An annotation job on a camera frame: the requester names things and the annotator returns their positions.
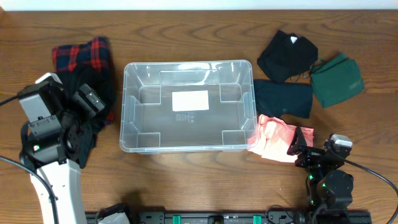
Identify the red navy plaid cloth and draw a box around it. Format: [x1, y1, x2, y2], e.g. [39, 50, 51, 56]
[52, 36, 114, 125]

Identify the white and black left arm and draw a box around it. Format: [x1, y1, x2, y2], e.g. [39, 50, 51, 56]
[17, 81, 105, 223]

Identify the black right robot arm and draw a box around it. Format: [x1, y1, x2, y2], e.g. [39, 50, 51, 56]
[287, 128, 354, 210]

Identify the white label in container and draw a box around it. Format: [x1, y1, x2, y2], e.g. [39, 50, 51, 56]
[172, 90, 209, 111]

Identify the clear plastic storage container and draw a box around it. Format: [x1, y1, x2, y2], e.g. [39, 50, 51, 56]
[119, 60, 257, 154]

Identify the coral pink crumpled cloth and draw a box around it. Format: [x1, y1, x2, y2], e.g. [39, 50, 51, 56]
[248, 114, 297, 163]

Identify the dark navy folded garment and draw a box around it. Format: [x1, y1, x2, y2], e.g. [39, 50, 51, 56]
[254, 80, 313, 119]

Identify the dark green folded garment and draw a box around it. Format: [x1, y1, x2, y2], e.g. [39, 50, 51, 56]
[310, 53, 364, 108]

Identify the black folded garment with tag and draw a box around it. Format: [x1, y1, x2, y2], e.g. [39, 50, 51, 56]
[257, 30, 318, 83]

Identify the black left camera cable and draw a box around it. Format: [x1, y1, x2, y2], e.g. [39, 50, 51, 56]
[0, 95, 19, 107]

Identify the black camera cable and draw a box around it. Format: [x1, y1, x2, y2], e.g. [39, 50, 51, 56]
[0, 95, 19, 107]
[341, 158, 398, 224]

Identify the black right camera cable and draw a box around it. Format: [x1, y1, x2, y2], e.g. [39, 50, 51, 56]
[341, 158, 398, 224]

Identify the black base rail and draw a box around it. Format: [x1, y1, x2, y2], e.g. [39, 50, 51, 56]
[85, 210, 373, 224]

